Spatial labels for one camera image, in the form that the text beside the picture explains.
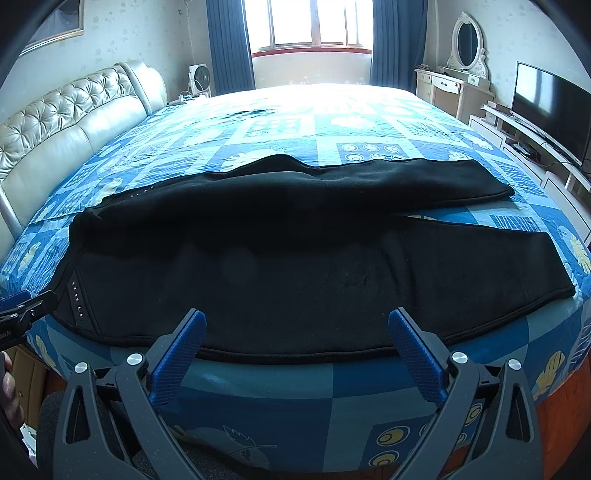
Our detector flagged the white oval vanity mirror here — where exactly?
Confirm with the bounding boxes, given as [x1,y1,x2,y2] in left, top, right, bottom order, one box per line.
[446,12,489,80]

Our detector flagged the white dressing table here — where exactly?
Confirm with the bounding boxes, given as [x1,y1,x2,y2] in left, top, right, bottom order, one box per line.
[415,67,495,124]

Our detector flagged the black flat television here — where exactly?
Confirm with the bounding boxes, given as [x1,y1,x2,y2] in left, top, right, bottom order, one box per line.
[511,62,590,168]

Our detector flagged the blue patterned bed sheet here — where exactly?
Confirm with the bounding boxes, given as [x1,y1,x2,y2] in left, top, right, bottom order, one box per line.
[1,85,590,476]

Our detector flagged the framed wall picture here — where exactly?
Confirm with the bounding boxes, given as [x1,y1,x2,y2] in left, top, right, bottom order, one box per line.
[20,0,85,56]

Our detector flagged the black pants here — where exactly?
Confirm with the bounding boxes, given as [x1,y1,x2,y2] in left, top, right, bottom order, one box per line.
[49,155,575,363]

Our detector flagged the blue left curtain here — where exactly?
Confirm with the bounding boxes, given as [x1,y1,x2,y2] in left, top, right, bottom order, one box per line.
[206,0,256,95]

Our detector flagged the window with red frame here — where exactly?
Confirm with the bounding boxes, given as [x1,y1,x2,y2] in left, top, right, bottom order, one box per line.
[245,0,374,57]

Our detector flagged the white tv stand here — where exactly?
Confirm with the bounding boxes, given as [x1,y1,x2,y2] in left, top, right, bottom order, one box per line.
[469,104,590,244]

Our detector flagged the person left hand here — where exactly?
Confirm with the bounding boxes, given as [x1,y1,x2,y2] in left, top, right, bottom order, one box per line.
[1,351,24,430]

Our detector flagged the blue right curtain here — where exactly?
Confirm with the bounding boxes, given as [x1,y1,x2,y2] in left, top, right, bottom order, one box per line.
[370,0,428,92]

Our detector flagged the cream tufted leather headboard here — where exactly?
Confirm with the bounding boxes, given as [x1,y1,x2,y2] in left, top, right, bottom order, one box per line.
[1,61,167,257]

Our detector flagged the white desk fan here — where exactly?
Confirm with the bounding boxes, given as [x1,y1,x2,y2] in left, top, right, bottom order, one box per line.
[188,64,211,97]

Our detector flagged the blue curtain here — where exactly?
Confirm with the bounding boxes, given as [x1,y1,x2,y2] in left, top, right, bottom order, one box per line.
[206,0,256,95]
[370,0,428,92]

